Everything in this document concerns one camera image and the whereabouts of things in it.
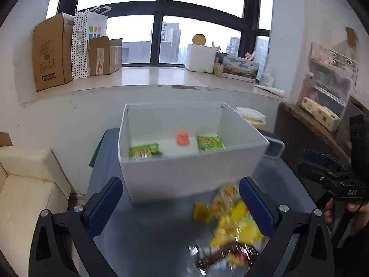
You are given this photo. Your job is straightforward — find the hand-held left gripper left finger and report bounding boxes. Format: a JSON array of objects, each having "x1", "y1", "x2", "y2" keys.
[{"x1": 29, "y1": 177, "x2": 124, "y2": 277}]

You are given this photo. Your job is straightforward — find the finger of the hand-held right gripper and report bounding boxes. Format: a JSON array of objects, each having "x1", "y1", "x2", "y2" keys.
[
  {"x1": 297, "y1": 162, "x2": 329, "y2": 187},
  {"x1": 302, "y1": 149, "x2": 341, "y2": 170}
]

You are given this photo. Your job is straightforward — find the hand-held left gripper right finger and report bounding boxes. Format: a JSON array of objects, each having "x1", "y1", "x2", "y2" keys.
[{"x1": 239, "y1": 177, "x2": 336, "y2": 277}]

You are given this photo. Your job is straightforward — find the pile of yellow snack packets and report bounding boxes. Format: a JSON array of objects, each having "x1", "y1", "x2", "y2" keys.
[{"x1": 193, "y1": 183, "x2": 266, "y2": 249}]

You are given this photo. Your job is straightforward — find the brown snack packet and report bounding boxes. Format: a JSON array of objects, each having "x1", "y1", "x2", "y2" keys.
[{"x1": 194, "y1": 242, "x2": 261, "y2": 269}]

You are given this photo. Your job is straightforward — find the green snack packet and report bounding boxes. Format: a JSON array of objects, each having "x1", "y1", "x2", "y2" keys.
[
  {"x1": 196, "y1": 135, "x2": 226, "y2": 153},
  {"x1": 129, "y1": 143, "x2": 163, "y2": 161}
]

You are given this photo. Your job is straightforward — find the white storage box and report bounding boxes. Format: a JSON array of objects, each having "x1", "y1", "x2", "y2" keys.
[{"x1": 119, "y1": 102, "x2": 271, "y2": 204}]

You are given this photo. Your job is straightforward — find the orange small toy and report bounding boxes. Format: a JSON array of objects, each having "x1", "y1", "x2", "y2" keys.
[{"x1": 176, "y1": 131, "x2": 191, "y2": 146}]

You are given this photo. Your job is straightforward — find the person's right hand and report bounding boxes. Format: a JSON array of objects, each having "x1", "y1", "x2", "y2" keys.
[{"x1": 324, "y1": 199, "x2": 369, "y2": 238}]

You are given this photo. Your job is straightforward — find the wooden side desk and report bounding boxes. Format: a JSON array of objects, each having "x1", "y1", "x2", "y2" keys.
[{"x1": 281, "y1": 102, "x2": 353, "y2": 162}]

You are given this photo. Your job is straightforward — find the cheese print tissue box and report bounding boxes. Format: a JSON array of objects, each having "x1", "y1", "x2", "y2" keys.
[{"x1": 300, "y1": 96, "x2": 341, "y2": 132}]

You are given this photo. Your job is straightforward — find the cream leather sofa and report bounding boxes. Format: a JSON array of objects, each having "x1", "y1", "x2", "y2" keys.
[{"x1": 0, "y1": 147, "x2": 72, "y2": 266}]

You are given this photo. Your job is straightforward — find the white paper sheets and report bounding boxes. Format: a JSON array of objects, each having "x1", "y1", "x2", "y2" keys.
[{"x1": 254, "y1": 84, "x2": 286, "y2": 97}]

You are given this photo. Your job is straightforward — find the clear plastic drawer organiser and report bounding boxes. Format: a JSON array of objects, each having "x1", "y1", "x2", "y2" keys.
[{"x1": 297, "y1": 42, "x2": 359, "y2": 122}]

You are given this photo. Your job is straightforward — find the colourful printed flat box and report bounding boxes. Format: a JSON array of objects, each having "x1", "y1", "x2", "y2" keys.
[{"x1": 222, "y1": 52, "x2": 260, "y2": 81}]

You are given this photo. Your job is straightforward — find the cardboard piece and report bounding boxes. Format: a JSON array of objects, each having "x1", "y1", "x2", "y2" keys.
[{"x1": 0, "y1": 132, "x2": 13, "y2": 148}]

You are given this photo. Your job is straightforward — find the brown tape patch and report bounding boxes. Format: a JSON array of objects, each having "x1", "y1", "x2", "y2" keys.
[{"x1": 345, "y1": 27, "x2": 360, "y2": 47}]

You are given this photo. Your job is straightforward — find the small brown carton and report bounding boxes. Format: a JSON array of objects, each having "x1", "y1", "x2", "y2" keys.
[{"x1": 213, "y1": 58, "x2": 226, "y2": 77}]

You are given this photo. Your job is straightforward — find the small open cardboard box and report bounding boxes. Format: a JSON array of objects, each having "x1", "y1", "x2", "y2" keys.
[{"x1": 87, "y1": 36, "x2": 123, "y2": 76}]

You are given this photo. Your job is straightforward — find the white foam box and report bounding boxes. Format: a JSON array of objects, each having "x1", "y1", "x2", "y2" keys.
[{"x1": 185, "y1": 44, "x2": 217, "y2": 74}]

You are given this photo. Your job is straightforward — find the large cardboard box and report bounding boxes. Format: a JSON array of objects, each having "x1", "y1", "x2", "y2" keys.
[{"x1": 32, "y1": 13, "x2": 76, "y2": 92}]

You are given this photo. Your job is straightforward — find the polka dot paper bag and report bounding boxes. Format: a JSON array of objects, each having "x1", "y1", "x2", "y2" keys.
[{"x1": 72, "y1": 6, "x2": 109, "y2": 80}]

